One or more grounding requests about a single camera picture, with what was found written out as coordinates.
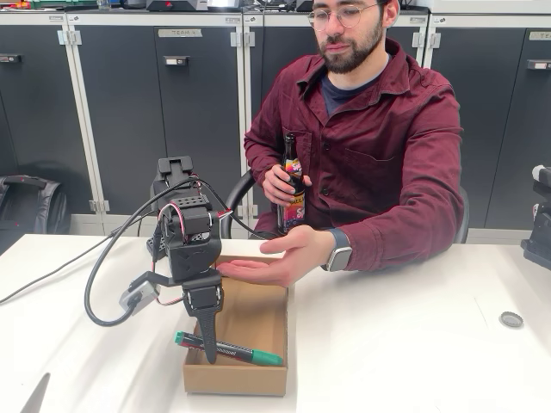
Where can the grey team label plate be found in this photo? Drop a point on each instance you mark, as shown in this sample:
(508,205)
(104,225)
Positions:
(181,33)
(541,35)

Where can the black backpack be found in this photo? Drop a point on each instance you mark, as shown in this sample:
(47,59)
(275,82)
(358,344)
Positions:
(39,206)

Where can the bearded person head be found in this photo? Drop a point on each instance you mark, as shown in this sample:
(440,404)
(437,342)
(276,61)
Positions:
(353,51)

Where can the dark glass beer bottle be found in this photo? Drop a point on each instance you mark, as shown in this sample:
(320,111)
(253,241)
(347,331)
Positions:
(292,217)

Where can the black office chair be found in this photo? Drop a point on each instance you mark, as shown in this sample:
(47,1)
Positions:
(230,198)

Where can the person's right hand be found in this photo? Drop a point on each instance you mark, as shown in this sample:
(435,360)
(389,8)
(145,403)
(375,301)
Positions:
(273,187)

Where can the white device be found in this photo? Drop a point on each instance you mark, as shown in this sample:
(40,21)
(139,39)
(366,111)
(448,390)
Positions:
(224,4)

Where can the green flat box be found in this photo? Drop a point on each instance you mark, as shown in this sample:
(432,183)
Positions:
(64,3)

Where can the open brown cardboard box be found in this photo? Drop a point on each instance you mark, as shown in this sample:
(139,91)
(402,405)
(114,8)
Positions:
(254,318)

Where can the black idle robot arm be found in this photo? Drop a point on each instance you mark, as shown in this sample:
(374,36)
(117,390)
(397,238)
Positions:
(540,241)

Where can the right forearm maroon sleeve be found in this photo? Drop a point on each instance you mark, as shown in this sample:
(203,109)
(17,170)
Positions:
(258,159)

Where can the person torso maroon shirt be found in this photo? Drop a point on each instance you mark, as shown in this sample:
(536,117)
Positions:
(379,142)

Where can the black case red logo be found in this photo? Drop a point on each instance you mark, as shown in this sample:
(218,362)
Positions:
(305,5)
(172,5)

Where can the clear drinking glass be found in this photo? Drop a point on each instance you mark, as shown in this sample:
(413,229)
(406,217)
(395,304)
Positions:
(103,4)

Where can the left forearm maroon sleeve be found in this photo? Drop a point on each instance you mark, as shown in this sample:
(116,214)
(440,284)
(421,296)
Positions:
(400,232)

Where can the silver bottle cap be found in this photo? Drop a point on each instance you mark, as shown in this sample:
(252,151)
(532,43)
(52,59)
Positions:
(511,319)

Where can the green edding marker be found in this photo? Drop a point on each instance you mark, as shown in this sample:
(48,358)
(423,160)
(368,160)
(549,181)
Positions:
(241,349)

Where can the person's left hand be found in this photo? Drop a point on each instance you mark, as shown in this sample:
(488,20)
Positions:
(284,266)

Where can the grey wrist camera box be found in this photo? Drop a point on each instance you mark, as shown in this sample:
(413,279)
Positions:
(138,297)

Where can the silver smartwatch grey band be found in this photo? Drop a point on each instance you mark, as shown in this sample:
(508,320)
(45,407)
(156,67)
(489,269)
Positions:
(340,258)

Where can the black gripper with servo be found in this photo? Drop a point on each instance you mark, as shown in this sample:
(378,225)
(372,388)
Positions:
(203,299)

